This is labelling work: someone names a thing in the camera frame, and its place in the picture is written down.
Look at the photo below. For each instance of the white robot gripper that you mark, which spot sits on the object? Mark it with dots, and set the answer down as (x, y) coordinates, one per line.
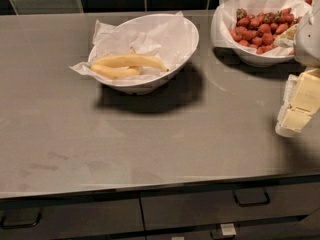
(308, 40)

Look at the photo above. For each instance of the white bowl with strawberries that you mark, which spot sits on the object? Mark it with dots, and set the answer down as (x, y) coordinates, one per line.
(224, 19)

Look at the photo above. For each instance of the upper yellow banana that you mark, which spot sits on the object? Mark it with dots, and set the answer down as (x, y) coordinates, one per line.
(124, 60)

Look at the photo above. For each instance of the right dark drawer front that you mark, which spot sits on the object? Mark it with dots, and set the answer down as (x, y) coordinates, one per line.
(213, 207)

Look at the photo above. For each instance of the white bowl with bananas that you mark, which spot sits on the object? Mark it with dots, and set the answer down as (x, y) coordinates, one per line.
(170, 37)

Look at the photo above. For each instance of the white paper liner bowl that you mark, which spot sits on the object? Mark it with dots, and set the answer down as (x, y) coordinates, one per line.
(298, 7)
(142, 53)

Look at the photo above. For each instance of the white paper liner left bowl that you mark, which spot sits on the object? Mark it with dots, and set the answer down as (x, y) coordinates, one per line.
(142, 53)

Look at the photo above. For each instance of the left black drawer handle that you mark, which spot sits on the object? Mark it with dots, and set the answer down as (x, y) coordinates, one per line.
(20, 218)

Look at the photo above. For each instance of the white label on drawer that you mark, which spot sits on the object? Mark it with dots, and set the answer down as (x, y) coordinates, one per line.
(228, 229)

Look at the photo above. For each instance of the left dark drawer front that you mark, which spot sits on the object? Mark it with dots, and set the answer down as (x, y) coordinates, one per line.
(82, 220)

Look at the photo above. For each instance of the yellow banana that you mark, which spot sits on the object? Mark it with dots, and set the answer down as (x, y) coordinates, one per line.
(124, 60)
(116, 73)

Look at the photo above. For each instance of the black drawer handle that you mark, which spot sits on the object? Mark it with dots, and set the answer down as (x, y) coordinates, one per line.
(251, 197)
(20, 218)

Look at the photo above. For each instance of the white paper liner right bowl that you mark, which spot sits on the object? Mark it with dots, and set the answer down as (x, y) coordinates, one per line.
(298, 7)

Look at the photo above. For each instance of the right black drawer handle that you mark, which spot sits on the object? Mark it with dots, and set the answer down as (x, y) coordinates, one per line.
(251, 197)

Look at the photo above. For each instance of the lower yellow banana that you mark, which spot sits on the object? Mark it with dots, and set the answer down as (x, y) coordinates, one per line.
(116, 73)

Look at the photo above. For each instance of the pile of red strawberries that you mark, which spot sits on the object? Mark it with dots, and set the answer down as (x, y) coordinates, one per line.
(260, 31)

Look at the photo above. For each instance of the dark drawer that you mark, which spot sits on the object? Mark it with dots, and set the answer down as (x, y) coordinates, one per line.
(213, 207)
(82, 220)

